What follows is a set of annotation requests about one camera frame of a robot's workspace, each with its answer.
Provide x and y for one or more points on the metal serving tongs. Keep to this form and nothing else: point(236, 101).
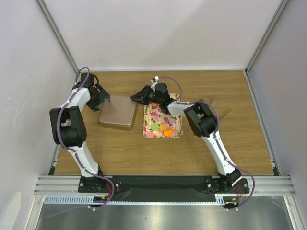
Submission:
point(222, 111)

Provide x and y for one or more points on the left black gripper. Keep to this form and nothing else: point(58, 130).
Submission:
point(93, 105)

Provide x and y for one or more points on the grey cable duct left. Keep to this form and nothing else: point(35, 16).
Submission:
point(76, 199)

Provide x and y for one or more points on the orange fish cookie bottom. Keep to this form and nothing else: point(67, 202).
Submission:
point(168, 132)

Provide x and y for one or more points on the grey cable duct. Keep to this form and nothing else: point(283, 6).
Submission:
point(76, 199)
point(227, 199)

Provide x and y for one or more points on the floral rectangular tray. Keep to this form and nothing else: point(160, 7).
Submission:
point(152, 114)

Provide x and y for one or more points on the aluminium frame post right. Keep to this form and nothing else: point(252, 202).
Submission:
point(272, 24)

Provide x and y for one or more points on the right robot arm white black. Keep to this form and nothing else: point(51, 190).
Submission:
point(203, 121)

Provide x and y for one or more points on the orange waffle cookie lower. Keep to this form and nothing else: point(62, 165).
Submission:
point(163, 127)

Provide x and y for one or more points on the metal cookie tin box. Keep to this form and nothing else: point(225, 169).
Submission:
point(118, 126)

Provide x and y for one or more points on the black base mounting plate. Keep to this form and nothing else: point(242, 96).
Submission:
point(163, 188)

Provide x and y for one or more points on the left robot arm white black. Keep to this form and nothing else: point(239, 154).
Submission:
point(69, 130)

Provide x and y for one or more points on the grey cable duct right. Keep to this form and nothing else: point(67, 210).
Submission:
point(227, 199)

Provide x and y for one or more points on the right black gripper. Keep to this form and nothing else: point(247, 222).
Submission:
point(141, 97)

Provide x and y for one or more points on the metal tin lid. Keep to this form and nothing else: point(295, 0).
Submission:
point(119, 109)

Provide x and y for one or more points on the aluminium frame post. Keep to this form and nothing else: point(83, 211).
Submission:
point(272, 24)
point(56, 32)

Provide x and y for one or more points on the pink cookie bottom left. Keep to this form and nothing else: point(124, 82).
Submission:
point(150, 135)

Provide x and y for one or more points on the aluminium frame post left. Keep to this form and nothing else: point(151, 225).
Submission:
point(56, 32)

